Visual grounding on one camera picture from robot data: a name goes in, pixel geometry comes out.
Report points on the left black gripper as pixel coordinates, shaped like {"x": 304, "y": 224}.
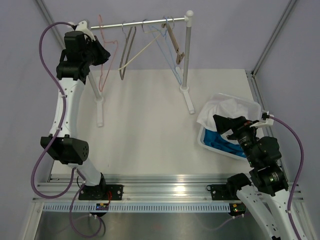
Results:
{"x": 103, "y": 54}

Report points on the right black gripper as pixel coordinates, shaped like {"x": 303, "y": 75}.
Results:
{"x": 223, "y": 124}

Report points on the pink wire hanger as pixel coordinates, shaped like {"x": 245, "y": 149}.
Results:
{"x": 110, "y": 57}

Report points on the white t shirt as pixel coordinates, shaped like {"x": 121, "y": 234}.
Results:
{"x": 230, "y": 107}

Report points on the blue t shirt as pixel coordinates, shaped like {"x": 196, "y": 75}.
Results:
{"x": 214, "y": 140}

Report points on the grey wooden hanger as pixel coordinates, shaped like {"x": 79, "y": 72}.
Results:
{"x": 129, "y": 40}

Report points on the cream plastic hanger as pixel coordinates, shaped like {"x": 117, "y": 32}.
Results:
{"x": 155, "y": 38}

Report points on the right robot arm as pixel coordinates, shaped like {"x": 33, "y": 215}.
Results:
{"x": 266, "y": 192}

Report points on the brown wooden clip hanger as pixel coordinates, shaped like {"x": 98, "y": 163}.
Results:
{"x": 179, "y": 55}

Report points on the white plastic basket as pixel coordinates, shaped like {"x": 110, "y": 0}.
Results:
{"x": 224, "y": 136}

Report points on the metal clothes rack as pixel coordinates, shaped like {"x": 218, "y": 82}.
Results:
{"x": 184, "y": 66}

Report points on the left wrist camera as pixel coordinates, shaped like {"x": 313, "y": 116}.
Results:
{"x": 83, "y": 26}

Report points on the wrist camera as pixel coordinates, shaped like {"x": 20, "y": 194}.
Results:
{"x": 267, "y": 120}
{"x": 83, "y": 26}

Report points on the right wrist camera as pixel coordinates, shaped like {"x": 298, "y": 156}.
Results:
{"x": 267, "y": 120}

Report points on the white slotted cable duct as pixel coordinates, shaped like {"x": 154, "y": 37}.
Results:
{"x": 143, "y": 207}

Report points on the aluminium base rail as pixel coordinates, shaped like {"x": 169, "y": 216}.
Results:
{"x": 188, "y": 188}

